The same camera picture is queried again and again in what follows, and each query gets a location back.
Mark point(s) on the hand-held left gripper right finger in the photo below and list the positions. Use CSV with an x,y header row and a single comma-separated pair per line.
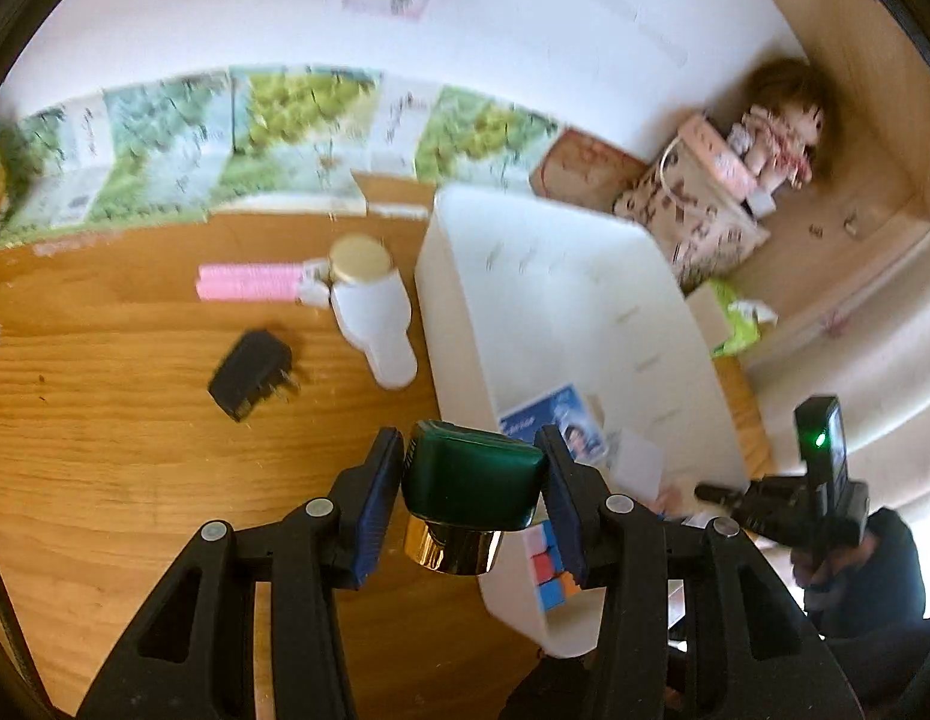
x,y
562,510

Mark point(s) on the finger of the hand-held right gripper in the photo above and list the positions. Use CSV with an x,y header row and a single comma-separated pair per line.
x,y
716,493

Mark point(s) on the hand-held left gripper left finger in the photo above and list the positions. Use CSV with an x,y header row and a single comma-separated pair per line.
x,y
379,495

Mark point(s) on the colourful puzzle cube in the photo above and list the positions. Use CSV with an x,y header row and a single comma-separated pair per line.
x,y
551,577

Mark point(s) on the green perfume bottle gold collar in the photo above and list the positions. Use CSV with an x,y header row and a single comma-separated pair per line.
x,y
465,487

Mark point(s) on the blue photo card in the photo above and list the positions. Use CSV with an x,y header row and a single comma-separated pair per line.
x,y
555,416

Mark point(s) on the black charger plug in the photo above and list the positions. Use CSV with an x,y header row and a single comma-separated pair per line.
x,y
247,379

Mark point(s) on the white plastic device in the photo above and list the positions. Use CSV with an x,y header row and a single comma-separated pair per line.
x,y
375,315

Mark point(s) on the white plastic bin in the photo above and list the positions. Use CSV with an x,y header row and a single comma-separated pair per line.
x,y
585,300

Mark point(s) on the person's right forearm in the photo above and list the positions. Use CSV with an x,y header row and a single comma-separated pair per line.
x,y
892,570

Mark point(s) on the person's right hand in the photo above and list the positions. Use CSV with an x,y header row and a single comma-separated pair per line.
x,y
825,566

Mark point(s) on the green tissue pack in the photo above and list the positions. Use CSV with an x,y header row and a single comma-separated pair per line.
x,y
739,322

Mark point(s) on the letter print storage bag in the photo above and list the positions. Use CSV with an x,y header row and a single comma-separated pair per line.
x,y
697,232

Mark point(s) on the small white box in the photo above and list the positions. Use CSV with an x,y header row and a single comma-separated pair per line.
x,y
761,202

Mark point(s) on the pink pencil pouch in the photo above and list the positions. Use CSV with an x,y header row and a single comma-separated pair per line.
x,y
716,154

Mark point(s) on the brown haired rag doll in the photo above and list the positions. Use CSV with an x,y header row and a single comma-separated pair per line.
x,y
780,127

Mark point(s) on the wooden desk hutch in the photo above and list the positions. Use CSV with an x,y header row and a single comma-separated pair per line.
x,y
870,127

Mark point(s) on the brown cardboard with drawing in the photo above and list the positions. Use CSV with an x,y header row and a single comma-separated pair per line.
x,y
585,165

